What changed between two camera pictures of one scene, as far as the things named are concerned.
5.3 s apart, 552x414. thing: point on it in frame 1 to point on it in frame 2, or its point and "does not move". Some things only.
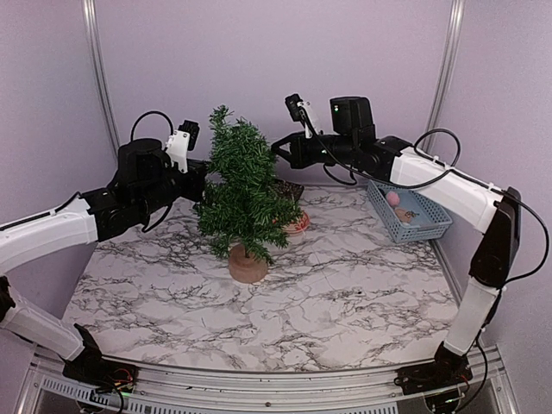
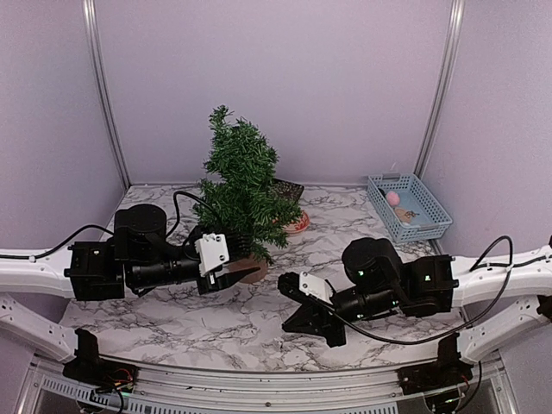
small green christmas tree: [244, 213] does not move
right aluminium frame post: [451, 43] does not move
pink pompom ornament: [393, 198] does not move
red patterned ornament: [298, 225] does not move
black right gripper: [298, 157] to [313, 319]
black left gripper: [197, 172] to [223, 282]
